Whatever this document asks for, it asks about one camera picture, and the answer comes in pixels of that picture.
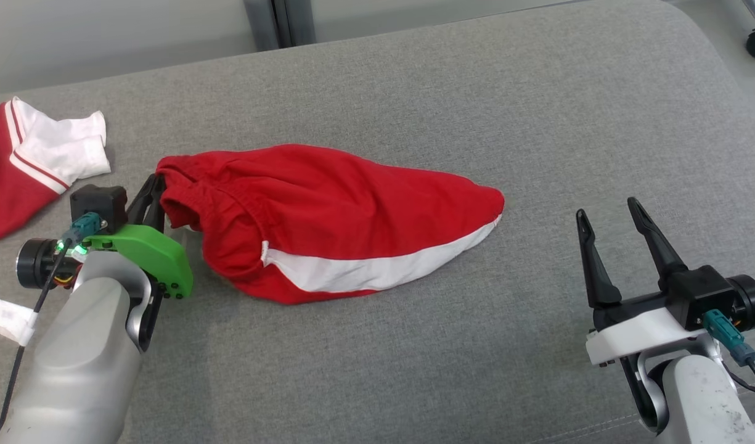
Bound grey metal partition post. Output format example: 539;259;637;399
243;0;316;52

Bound grey fabric sofa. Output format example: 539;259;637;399
0;0;755;444

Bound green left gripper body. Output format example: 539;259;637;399
17;224;194;300

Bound red shorts with white stripe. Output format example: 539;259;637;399
155;144;506;306

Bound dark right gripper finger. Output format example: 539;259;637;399
576;209;622;309
627;197;688;289

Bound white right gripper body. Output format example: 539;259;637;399
586;274;755;368

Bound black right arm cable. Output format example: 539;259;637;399
702;310;755;398

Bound red and white basketball jersey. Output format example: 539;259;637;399
0;97;112;246

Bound white cable label tag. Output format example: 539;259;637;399
0;289;39;347

